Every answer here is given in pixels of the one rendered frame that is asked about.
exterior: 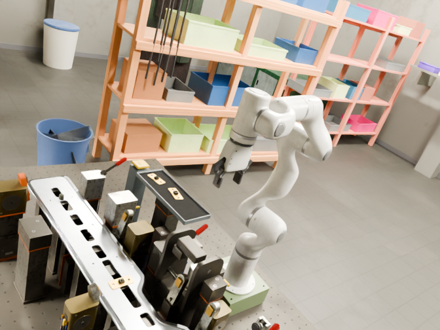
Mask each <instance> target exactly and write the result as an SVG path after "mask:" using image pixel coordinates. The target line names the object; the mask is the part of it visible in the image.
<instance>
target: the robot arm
mask: <svg viewBox="0 0 440 330"><path fill-rule="evenodd" d="M299 121H300V122H301V124H299V123H298V122H299ZM258 134H261V135H262V136H264V137H266V138H269V139H276V144H277V149H278V161H277V164H276V167H275V169H274V171H273V172H272V174H271V176H270V178H269V179H268V181H267V182H266V184H265V185H264V186H263V187H262V188H261V189H260V190H259V191H258V192H256V193H255V194H253V195H252V196H250V197H249V198H247V199H245V200H244V201H243V202H242V203H241V204H240V205H239V206H238V210H237V216H238V218H239V220H240V221H241V222H242V223H243V224H244V225H245V226H246V227H247V228H249V229H250V230H251V231H252V232H254V233H250V232H245V233H243V234H241V235H240V236H239V238H238V240H237V242H236V245H235V247H234V249H233V252H232V255H231V256H230V259H229V262H228V263H225V264H224V265H223V268H224V269H225V273H224V276H223V277H224V279H226V281H227V282H228V283H229V284H230V286H229V287H227V288H226V291H228V292H229V293H232V294H235V295H247V294H248V293H251V292H252V291H253V288H254V287H255V279H254V277H253V275H252V272H253V270H254V268H255V265H256V264H257V261H258V259H259V257H260V255H261V252H262V250H263V249H264V248H265V247H267V246H272V245H274V244H277V243H278V242H281V241H282V240H283V239H284V238H285V235H286V232H287V227H286V224H285V223H284V221H283V220H282V219H281V218H280V217H278V216H277V215H276V214H275V213H274V212H273V211H271V210H270V209H268V208H267V207H266V206H265V203H266V201H268V200H278V199H281V198H283V197H285V196H286V195H287V194H288V193H289V191H290V190H291V188H292V187H293V185H294V183H295V182H296V180H297V178H298V174H299V169H298V166H297V163H296V160H295V151H297V152H299V153H300V154H302V155H304V156H305V157H306V158H309V159H310V160H313V161H314V162H322V161H324V160H326V159H328V158H329V156H330V154H331V151H332V141H331V137H330V135H329V132H328V131H327V128H326V127H325V125H324V121H323V103H322V101H321V100H320V99H319V98H318V97H317V96H313V95H303V96H287V97H279V98H275V99H273V100H271V96H270V95H269V94H267V93H266V92H264V91H262V90H259V89H256V88H245V89H244V93H243V95H242V99H241V101H240V104H239V107H238V110H237V113H236V116H235V119H234V122H233V125H232V128H231V131H230V134H229V135H230V138H229V139H228V140H227V141H226V143H225V145H224V147H223V149H222V151H221V154H220V156H219V159H218V161H217V162H216V163H215V164H213V170H214V172H215V177H214V180H213V184H214V185H215V186H216V187H217V188H218V189H219V188H220V187H221V184H222V181H223V178H222V177H223V176H224V175H225V174H226V172H232V171H235V174H234V177H233V181H234V182H236V183H237V184H238V185H239V184H240V183H241V180H242V178H243V174H245V172H246V170H247V169H248V168H249V166H250V165H251V163H252V162H253V161H252V160H251V159H250V156H251V152H252V149H253V144H254V143H255V142H256V139H257V136H258ZM223 166H225V168H224V167H223ZM221 169H223V171H222V172H220V171H221Z"/></svg>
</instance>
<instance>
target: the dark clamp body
mask: <svg viewBox="0 0 440 330"><path fill-rule="evenodd" d="M165 241H166V239H163V240H159V241H156V242H154V244H153V248H152V252H151V256H150V259H149V263H148V265H147V267H148V268H149V270H148V273H147V277H146V281H145V285H144V286H143V289H142V292H143V294H144V295H145V297H146V298H147V300H148V301H149V302H150V303H151V302H152V299H153V295H154V292H155V288H156V285H157V282H156V280H155V275H156V271H157V268H158V264H159V262H160V258H161V255H162V250H163V248H164V244H165ZM147 315H148V314H142V315H141V316H140V318H144V317H146V316H147Z"/></svg>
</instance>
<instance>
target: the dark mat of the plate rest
mask: <svg viewBox="0 0 440 330"><path fill-rule="evenodd" d="M148 174H155V175H157V176H158V177H159V178H161V179H162V180H163V181H165V183H164V184H161V185H159V184H158V183H156V182H155V181H153V180H152V179H151V178H150V177H148V176H147V175H148ZM139 175H140V176H141V177H142V178H144V180H146V182H148V184H150V186H152V188H153V189H154V190H155V191H156V192H157V193H158V194H159V195H160V196H161V197H163V199H165V201H167V203H168V204H169V205H170V206H171V207H172V208H173V209H174V210H175V211H176V212H177V213H178V214H179V215H180V216H181V217H182V218H183V219H184V220H185V221H187V220H190V219H195V218H198V217H203V216H206V215H208V214H207V213H206V212H205V211H204V210H203V209H202V208H201V207H200V206H199V205H198V204H197V203H196V202H195V201H194V200H193V199H192V198H191V197H190V196H189V195H187V194H186V193H185V192H184V191H183V190H182V189H181V188H180V187H179V186H178V185H176V184H175V183H174V182H173V181H172V180H171V179H170V178H169V177H168V176H167V175H166V174H165V173H164V172H163V171H157V172H147V173H142V174H139ZM169 188H176V189H177V190H178V192H179V193H180V195H181V196H182V197H183V199H182V200H175V198H174V197H173V196H172V194H171V193H170V191H169V190H168V189H169Z"/></svg>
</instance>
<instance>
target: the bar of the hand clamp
mask: <svg viewBox="0 0 440 330"><path fill-rule="evenodd" d="M270 326H271V324H270V322H269V321H268V320H267V319H266V318H265V317H264V316H261V317H259V318H258V319H257V321H256V322H254V323H252V325H251V330H269V328H270Z"/></svg>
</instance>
